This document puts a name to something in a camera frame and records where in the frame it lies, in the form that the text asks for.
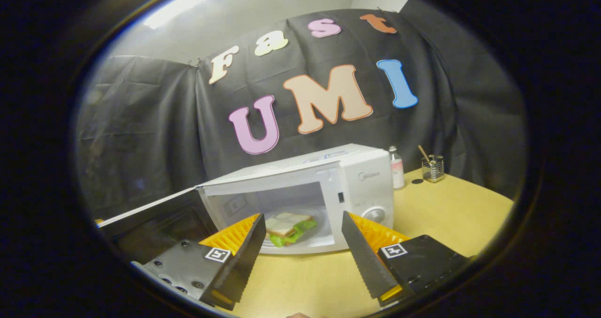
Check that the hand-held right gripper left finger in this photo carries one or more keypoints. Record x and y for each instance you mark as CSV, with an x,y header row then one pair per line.
x,y
244,257

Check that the wooden stick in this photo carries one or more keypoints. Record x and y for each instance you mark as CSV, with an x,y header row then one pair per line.
x,y
424,152

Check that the clear glass holder cup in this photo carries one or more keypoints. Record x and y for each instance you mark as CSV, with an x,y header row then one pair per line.
x,y
433,170

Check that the lettuce sandwich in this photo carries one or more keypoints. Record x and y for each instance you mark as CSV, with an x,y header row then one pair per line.
x,y
286,226

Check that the black backdrop cloth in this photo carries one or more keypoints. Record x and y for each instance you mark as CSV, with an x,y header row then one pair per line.
x,y
155,120

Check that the white microwave oven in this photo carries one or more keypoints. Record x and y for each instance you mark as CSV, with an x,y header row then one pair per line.
x,y
361,177

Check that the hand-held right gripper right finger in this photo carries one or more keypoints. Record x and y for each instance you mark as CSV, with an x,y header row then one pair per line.
x,y
364,261

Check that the small pink label bottle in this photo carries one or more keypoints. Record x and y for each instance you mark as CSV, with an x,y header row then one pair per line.
x,y
397,170

